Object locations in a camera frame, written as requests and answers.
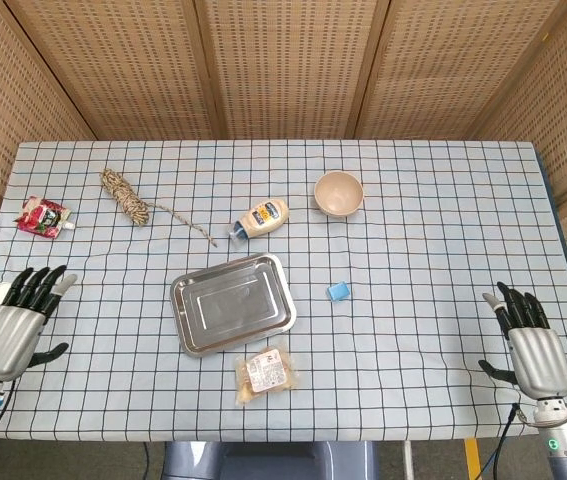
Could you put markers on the red spouted drink pouch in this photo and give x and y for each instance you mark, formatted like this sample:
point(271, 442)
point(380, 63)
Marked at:
point(43, 217)

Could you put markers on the beige round bowl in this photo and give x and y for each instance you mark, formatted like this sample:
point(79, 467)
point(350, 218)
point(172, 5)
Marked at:
point(338, 194)

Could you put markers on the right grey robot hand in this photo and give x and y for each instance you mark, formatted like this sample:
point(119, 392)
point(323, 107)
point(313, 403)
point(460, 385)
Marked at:
point(538, 355)

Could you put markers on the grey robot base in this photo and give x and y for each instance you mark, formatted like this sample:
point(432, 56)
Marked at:
point(268, 461)

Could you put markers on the small blue white block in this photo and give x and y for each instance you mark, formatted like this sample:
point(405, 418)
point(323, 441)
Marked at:
point(338, 292)

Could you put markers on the light blue checked tablecloth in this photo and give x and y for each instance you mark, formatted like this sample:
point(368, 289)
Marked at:
point(413, 260)

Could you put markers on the bundle of beige twine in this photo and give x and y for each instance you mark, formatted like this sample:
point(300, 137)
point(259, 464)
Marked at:
point(124, 197)

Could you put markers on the packaged bread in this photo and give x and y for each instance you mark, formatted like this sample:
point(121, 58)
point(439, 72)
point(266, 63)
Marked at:
point(265, 375)

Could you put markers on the woven wooden folding screen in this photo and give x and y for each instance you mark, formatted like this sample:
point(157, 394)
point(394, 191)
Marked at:
point(288, 65)

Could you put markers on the mayonnaise squeeze bottle blue cap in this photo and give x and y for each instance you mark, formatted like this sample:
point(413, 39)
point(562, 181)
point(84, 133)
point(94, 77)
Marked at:
point(263, 216)

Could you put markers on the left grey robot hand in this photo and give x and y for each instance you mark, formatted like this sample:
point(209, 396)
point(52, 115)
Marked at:
point(5, 337)

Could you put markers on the rectangular stainless steel tray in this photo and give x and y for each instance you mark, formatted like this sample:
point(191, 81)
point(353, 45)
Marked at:
point(233, 305)

